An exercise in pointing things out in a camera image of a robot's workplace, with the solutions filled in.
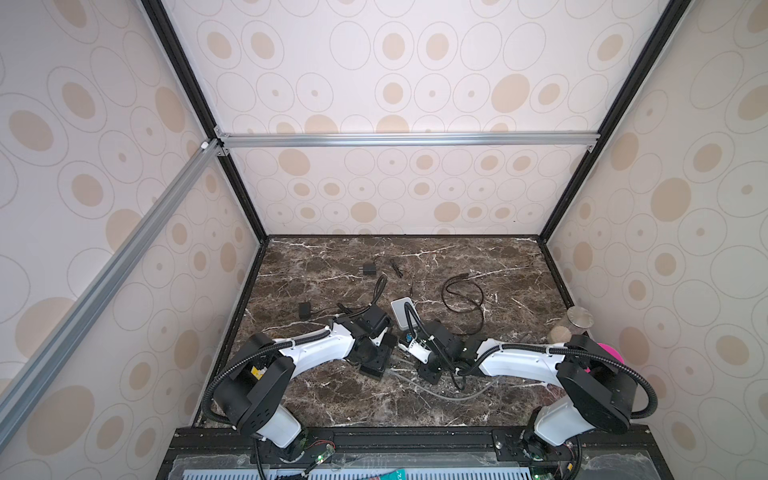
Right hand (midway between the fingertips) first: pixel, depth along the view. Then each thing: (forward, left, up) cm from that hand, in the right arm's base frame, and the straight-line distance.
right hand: (419, 363), depth 87 cm
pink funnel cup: (0, -54, +5) cm, 54 cm away
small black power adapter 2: (+17, +36, +2) cm, 40 cm away
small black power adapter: (+35, +16, 0) cm, 39 cm away
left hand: (+1, +10, +2) cm, 10 cm away
